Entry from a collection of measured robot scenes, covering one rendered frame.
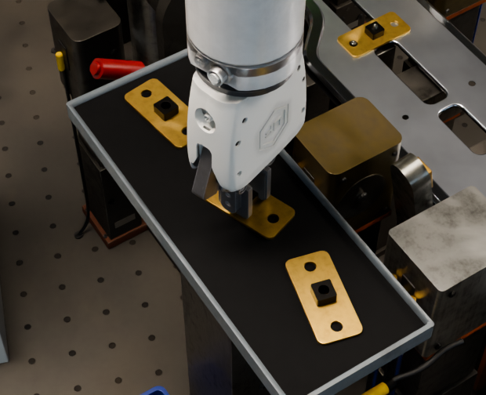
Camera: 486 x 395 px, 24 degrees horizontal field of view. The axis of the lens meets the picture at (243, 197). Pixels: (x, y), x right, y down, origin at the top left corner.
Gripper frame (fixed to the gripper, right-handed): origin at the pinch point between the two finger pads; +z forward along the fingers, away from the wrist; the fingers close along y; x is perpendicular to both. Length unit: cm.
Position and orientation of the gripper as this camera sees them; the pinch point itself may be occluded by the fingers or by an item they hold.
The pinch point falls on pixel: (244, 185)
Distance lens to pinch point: 96.0
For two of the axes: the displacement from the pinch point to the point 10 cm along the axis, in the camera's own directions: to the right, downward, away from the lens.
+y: 6.1, -6.3, 4.8
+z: 0.0, 6.1, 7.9
